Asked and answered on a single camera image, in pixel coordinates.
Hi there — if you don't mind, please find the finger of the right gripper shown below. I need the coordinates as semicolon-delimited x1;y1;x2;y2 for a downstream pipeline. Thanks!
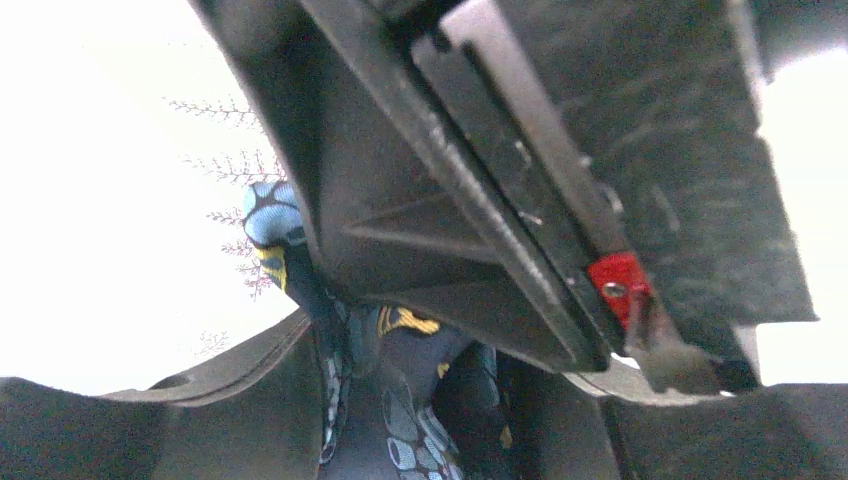
194;1;597;372

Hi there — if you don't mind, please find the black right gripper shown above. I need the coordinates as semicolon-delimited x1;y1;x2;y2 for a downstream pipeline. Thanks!
369;1;814;395

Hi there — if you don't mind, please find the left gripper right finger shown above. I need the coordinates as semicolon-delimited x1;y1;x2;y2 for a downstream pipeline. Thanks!
505;362;847;479

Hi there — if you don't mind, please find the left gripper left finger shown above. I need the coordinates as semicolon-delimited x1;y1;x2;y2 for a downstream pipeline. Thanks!
1;310;323;479

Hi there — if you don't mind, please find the blue floral necktie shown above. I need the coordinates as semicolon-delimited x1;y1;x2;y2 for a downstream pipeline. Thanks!
243;181;518;479

